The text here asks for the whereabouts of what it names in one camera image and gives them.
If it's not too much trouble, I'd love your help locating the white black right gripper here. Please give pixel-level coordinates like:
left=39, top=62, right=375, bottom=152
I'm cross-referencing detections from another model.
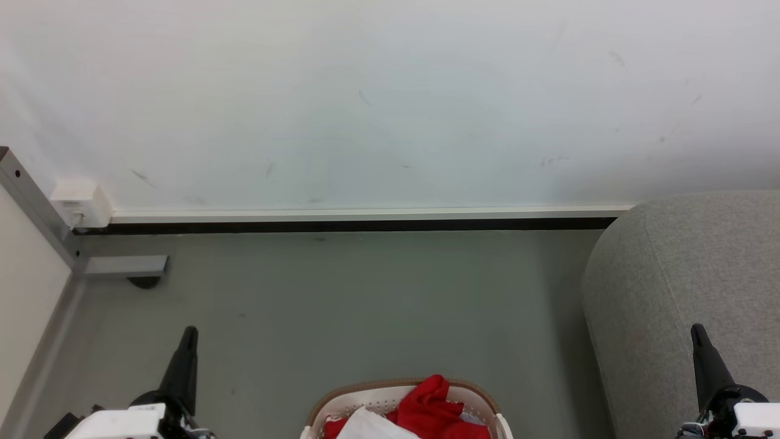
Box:
left=676, top=324, right=780, bottom=439

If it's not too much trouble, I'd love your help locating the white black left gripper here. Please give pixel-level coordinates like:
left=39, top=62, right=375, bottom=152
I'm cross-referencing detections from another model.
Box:
left=64, top=326, right=215, bottom=439

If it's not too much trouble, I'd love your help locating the red garment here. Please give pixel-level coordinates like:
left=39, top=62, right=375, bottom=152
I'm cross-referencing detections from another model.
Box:
left=323, top=374, right=492, bottom=439

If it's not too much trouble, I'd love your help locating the grey fabric sofa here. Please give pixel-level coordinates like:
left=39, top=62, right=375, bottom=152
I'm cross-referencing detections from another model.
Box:
left=581, top=190, right=780, bottom=439

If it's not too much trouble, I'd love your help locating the white garment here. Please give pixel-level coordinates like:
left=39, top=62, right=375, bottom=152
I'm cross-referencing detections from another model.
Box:
left=336, top=406, right=421, bottom=439

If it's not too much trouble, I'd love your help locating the cream partition panel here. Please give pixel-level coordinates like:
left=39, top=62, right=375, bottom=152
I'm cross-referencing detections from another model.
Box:
left=0, top=183, right=73, bottom=423

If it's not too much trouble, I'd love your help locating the white laundry basket brown rim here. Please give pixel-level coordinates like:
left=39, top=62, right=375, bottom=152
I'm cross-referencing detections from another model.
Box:
left=300, top=378, right=512, bottom=439

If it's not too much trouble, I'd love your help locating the black baseboard strip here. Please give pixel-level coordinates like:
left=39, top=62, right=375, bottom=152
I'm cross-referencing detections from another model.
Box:
left=73, top=218, right=618, bottom=236

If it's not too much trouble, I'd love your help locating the white wall socket box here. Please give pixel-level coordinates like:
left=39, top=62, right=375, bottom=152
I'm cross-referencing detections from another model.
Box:
left=50, top=180, right=114, bottom=229

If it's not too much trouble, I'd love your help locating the grey metal partition frame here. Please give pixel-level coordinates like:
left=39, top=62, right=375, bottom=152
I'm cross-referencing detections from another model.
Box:
left=0, top=146, right=169, bottom=439

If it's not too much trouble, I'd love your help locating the white wall cable trunking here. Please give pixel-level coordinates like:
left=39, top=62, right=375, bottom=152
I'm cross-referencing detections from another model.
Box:
left=110, top=206, right=638, bottom=224

